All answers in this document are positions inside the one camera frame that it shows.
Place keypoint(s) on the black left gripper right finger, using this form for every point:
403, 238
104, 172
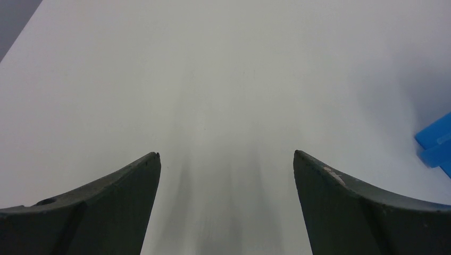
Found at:
344, 215

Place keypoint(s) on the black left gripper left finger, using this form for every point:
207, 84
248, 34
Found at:
107, 216

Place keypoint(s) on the blue plastic storage bin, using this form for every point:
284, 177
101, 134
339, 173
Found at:
435, 143

